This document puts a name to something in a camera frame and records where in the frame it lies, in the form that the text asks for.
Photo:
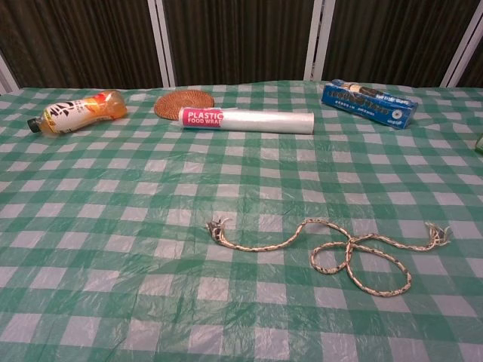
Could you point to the plastic food wrap roll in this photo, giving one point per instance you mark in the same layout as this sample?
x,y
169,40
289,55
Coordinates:
x,y
264,120

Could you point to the green white checked tablecloth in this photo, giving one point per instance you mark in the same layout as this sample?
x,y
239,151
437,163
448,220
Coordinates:
x,y
151,188

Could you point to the round woven rattan coaster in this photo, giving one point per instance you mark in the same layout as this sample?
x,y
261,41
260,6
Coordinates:
x,y
170,103

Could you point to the dark ribbed partition panel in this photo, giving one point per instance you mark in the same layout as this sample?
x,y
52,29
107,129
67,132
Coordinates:
x,y
473,71
241,37
75,37
396,34

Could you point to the blue foil box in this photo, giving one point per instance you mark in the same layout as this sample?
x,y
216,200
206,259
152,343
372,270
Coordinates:
x,y
368,103

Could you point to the orange tea plastic bottle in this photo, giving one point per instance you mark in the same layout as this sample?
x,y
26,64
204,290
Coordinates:
x,y
79,113

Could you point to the green plastic drink bottle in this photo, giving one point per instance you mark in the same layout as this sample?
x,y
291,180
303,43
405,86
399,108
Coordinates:
x,y
480,145

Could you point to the white partition post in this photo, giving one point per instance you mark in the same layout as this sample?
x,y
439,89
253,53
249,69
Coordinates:
x,y
462,49
319,41
163,45
8,77

